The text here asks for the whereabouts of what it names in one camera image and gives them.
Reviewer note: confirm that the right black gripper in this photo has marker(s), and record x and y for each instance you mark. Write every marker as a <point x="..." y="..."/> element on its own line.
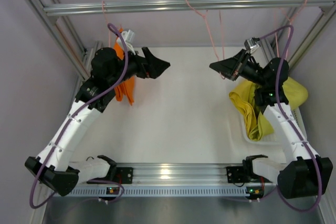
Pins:
<point x="239" y="65"/>

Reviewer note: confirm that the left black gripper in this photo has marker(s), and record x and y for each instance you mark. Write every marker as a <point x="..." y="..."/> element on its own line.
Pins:
<point x="143" y="66"/>

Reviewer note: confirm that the pink hanger of green trousers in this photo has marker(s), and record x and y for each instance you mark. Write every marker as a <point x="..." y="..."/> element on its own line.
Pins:
<point x="221" y="25"/>

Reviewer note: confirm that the yellow trousers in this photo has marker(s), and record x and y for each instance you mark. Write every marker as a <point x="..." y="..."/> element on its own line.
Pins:
<point x="243" y="99"/>

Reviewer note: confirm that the pink hanger of yellow trousers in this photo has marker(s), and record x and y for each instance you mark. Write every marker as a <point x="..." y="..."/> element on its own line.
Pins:
<point x="289" y="19"/>

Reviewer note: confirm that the olive green trousers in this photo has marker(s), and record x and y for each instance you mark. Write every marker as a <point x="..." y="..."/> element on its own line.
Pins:
<point x="296" y="94"/>

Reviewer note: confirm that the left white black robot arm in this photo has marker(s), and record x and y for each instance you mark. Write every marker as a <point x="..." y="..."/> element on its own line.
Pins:
<point x="93" y="97"/>

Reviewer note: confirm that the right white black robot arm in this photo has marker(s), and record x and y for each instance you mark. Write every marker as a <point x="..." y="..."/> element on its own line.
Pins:
<point x="305" y="173"/>

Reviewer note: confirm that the orange trousers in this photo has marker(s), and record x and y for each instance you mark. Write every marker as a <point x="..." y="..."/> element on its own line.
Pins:
<point x="125" y="89"/>

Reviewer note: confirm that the pink hanger with orange trousers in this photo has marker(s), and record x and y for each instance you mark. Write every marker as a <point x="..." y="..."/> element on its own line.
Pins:
<point x="106" y="22"/>

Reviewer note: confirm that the white plastic basket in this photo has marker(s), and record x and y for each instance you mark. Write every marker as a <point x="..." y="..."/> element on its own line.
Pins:
<point x="262" y="140"/>

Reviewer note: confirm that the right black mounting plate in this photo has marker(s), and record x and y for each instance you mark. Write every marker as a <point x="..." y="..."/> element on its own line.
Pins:
<point x="239" y="175"/>

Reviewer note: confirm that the black mounting plate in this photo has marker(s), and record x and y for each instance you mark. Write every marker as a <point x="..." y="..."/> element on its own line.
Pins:
<point x="239" y="175"/>
<point x="124" y="175"/>

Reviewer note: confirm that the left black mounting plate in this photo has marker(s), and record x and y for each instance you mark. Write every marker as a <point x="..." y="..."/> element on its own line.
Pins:
<point x="124" y="175"/>

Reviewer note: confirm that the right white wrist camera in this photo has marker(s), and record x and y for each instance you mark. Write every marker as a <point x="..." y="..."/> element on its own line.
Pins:
<point x="252" y="45"/>

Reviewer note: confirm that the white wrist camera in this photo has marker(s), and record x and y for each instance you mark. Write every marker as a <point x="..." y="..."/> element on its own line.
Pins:
<point x="252" y="45"/>
<point x="128" y="37"/>

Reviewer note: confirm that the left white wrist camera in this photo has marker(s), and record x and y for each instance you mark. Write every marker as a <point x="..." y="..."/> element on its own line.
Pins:
<point x="128" y="37"/>

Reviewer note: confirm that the right aluminium frame struts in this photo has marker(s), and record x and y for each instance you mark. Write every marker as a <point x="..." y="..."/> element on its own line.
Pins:
<point x="308" y="33"/>

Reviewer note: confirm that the aluminium hanging rail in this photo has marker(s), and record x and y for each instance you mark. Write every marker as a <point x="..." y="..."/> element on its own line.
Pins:
<point x="55" y="10"/>

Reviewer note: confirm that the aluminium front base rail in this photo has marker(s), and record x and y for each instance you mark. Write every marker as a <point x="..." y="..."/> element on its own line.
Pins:
<point x="168" y="172"/>

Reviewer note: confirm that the grey slotted cable duct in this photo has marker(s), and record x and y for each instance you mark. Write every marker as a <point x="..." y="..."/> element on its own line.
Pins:
<point x="161" y="191"/>

